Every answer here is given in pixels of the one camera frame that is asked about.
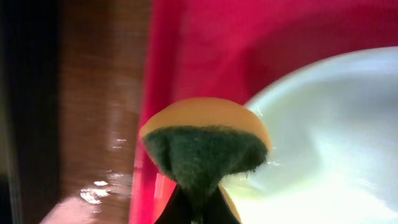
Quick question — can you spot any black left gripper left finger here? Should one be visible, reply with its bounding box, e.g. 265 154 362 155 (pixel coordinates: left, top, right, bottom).
154 185 192 224

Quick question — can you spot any light blue plate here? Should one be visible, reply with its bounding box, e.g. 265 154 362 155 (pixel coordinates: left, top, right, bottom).
222 47 397 224

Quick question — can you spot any black plastic tray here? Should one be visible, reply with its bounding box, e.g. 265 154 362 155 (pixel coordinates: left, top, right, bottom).
1 0 60 224

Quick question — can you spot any red plastic tray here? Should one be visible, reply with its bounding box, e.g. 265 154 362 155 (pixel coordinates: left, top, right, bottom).
129 0 398 224

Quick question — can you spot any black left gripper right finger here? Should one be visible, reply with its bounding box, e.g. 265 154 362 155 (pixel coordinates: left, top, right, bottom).
207 187 240 224

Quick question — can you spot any yellow green scrub sponge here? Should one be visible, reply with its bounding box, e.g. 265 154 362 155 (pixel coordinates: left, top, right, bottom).
139 97 272 224

